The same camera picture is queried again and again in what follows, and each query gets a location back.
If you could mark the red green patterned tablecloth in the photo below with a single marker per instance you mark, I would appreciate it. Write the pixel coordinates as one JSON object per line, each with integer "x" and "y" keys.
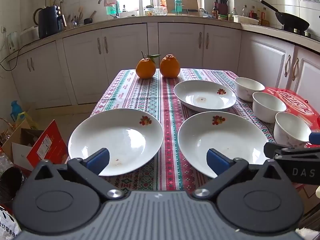
{"x": 150, "y": 97}

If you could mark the white printed package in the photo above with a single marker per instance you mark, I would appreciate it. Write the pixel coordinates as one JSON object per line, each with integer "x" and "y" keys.
{"x": 8, "y": 225}

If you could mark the blue plastic bottle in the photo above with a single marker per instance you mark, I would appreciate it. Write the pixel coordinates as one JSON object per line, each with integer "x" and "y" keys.
{"x": 16, "y": 110}

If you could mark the utensil holder with utensils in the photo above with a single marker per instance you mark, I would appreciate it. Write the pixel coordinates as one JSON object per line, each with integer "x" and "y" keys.
{"x": 75, "y": 20}

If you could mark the small black pot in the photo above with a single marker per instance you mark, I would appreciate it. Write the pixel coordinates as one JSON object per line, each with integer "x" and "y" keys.
{"x": 88, "y": 21}

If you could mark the metal kitchen faucet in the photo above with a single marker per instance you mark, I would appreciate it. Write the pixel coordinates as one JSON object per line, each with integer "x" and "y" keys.
{"x": 116, "y": 10}

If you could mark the green dish soap bottle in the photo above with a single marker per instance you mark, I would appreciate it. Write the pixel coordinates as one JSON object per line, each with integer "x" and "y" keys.
{"x": 111, "y": 10}

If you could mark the white kitchen base cabinets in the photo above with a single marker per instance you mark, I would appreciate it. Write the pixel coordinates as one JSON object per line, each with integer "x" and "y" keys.
{"x": 82, "y": 67}

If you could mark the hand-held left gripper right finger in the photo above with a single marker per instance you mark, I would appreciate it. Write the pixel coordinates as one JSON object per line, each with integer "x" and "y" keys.
{"x": 217, "y": 161}

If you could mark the red printed carton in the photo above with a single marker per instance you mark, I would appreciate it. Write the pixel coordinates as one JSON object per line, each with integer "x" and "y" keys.
{"x": 297, "y": 102}

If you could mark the black round container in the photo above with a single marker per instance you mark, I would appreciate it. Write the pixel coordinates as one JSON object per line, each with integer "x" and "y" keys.
{"x": 10, "y": 185}

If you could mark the orange without leaf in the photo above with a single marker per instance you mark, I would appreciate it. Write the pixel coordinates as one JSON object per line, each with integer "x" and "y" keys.
{"x": 170, "y": 66}

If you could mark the orange with green leaf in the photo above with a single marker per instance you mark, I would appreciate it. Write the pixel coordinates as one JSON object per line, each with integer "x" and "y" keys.
{"x": 145, "y": 68}

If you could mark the red cardboard box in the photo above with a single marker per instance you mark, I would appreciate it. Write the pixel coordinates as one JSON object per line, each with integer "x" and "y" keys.
{"x": 47, "y": 145}

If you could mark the white plate with centre stain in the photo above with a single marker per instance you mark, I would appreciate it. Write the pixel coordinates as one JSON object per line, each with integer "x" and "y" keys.
{"x": 200, "y": 90}

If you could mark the white electric kettle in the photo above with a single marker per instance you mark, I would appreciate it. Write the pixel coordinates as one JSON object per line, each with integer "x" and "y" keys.
{"x": 13, "y": 42}

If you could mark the dark sauce bottle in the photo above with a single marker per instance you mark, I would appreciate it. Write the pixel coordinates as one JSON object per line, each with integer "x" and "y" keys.
{"x": 214, "y": 11}

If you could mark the white rectangular tray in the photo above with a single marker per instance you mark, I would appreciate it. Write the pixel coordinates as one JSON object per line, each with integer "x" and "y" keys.
{"x": 245, "y": 20}

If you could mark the black air fryer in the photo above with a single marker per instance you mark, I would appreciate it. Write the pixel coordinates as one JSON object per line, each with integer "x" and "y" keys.
{"x": 50, "y": 22}

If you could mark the white countertop appliance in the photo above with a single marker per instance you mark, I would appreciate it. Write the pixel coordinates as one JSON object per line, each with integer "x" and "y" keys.
{"x": 29, "y": 35}

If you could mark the white plate with fruit print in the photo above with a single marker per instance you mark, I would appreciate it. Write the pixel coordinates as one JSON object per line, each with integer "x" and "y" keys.
{"x": 225, "y": 140}

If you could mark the white bowl with pink flower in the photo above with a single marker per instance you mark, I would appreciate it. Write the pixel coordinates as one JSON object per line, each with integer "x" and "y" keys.
{"x": 267, "y": 110}

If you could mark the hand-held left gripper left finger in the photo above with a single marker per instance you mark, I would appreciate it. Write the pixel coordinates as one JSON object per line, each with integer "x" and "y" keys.
{"x": 98, "y": 158}

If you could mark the pink cloth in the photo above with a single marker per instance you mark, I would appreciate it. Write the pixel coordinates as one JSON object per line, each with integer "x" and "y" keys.
{"x": 110, "y": 0}

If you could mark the black knife block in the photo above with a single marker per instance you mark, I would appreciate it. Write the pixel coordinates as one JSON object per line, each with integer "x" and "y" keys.
{"x": 222, "y": 7}

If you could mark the black wok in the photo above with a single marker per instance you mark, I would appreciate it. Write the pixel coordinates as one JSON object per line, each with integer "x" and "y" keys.
{"x": 292, "y": 21}

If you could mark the open brown cardboard box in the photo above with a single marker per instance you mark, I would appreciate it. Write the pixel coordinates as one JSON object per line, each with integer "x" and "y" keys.
{"x": 15, "y": 142}

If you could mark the teal drinking bottle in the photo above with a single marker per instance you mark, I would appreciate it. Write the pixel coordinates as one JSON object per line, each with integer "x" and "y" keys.
{"x": 178, "y": 5}

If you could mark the brown cardboard sheet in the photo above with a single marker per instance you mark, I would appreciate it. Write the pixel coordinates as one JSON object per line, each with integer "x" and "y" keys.
{"x": 190, "y": 2}

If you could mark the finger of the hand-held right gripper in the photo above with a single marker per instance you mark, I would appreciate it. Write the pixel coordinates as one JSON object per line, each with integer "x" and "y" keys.
{"x": 315, "y": 138}
{"x": 300, "y": 165}

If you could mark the white plate with speckled stain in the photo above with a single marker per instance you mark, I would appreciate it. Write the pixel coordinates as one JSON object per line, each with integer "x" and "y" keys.
{"x": 120, "y": 135}

